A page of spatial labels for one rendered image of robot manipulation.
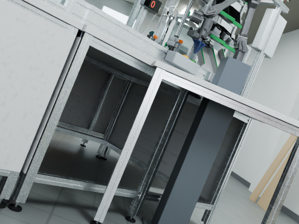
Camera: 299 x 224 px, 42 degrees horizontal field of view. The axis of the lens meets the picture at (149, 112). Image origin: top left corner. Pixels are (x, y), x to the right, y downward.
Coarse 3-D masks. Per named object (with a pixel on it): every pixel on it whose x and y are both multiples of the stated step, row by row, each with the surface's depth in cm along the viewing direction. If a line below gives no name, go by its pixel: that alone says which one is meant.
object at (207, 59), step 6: (204, 48) 258; (210, 48) 258; (198, 54) 246; (204, 54) 253; (210, 54) 257; (198, 60) 244; (204, 60) 240; (210, 60) 255; (204, 66) 245; (210, 66) 250; (216, 66) 248; (210, 72) 247
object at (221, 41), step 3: (201, 12) 257; (198, 24) 255; (213, 24) 264; (216, 24) 261; (213, 27) 263; (219, 27) 258; (210, 30) 264; (210, 33) 243; (210, 36) 242; (213, 36) 243; (216, 36) 244; (216, 39) 245; (219, 39) 246; (222, 39) 251; (219, 42) 247; (222, 42) 248; (225, 42) 248
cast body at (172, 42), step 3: (171, 36) 233; (174, 36) 231; (177, 36) 232; (171, 39) 232; (174, 39) 231; (177, 39) 232; (168, 42) 233; (171, 42) 232; (174, 42) 230; (168, 45) 235; (171, 45) 231; (174, 45) 230; (177, 45) 231
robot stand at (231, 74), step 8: (224, 64) 213; (232, 64) 211; (240, 64) 212; (216, 72) 223; (224, 72) 211; (232, 72) 212; (240, 72) 212; (248, 72) 212; (216, 80) 216; (224, 80) 211; (232, 80) 212; (240, 80) 212; (224, 88) 212; (232, 88) 212; (240, 88) 213
